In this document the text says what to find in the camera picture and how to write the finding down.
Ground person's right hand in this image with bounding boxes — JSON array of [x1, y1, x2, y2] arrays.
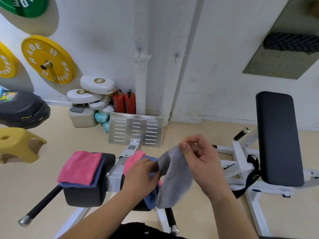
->
[[178, 134, 226, 197]]

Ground person's left hand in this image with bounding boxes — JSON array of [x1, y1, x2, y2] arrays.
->
[[122, 158, 161, 202]]

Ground blue towel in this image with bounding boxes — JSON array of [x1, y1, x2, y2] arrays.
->
[[141, 155, 160, 210], [58, 156, 106, 189]]

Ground grey towel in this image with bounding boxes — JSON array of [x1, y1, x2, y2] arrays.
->
[[156, 145, 194, 209]]

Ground person's right forearm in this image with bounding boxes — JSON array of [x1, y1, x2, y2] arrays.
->
[[207, 186, 259, 239]]

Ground person's left forearm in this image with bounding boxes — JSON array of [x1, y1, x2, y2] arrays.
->
[[58, 189, 148, 239]]

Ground person's black shorts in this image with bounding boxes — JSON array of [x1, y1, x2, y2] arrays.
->
[[109, 222, 187, 239]]

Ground silver slotted foot plate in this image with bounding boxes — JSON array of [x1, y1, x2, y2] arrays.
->
[[108, 112, 164, 148]]

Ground black seat pad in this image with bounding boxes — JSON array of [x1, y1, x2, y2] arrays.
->
[[256, 91, 305, 188]]

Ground beige plastic container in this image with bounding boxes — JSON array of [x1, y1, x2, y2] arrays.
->
[[69, 105, 98, 128]]

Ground yellow plastic stool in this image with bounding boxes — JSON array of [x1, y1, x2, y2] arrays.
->
[[0, 127, 48, 165]]

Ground black aerobic step platform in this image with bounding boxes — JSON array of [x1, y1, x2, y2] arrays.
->
[[0, 91, 51, 130]]

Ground black textured foam roller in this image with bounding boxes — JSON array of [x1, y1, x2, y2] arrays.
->
[[263, 32, 319, 54]]

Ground yellow weight plate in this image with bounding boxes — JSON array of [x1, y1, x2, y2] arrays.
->
[[21, 35, 77, 84], [0, 41, 17, 78]]

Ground colourful snack packet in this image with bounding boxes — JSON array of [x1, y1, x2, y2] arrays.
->
[[0, 91, 18, 101]]

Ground brown wooden object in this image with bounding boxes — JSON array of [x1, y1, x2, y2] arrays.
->
[[308, 0, 319, 18]]

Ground green weight plate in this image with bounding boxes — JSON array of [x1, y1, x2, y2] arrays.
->
[[0, 0, 49, 18]]

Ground white exercise machine frame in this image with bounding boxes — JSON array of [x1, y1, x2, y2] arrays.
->
[[53, 138, 175, 239]]

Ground white weight machine frame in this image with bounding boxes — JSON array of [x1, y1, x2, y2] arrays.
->
[[212, 126, 319, 237]]

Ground black strap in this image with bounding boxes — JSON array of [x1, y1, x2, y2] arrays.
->
[[232, 154, 261, 199]]

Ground black handle grip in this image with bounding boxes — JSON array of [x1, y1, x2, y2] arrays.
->
[[233, 126, 251, 142]]

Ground black handle bar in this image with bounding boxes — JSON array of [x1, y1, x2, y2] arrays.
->
[[17, 185, 64, 227], [165, 207, 179, 235]]

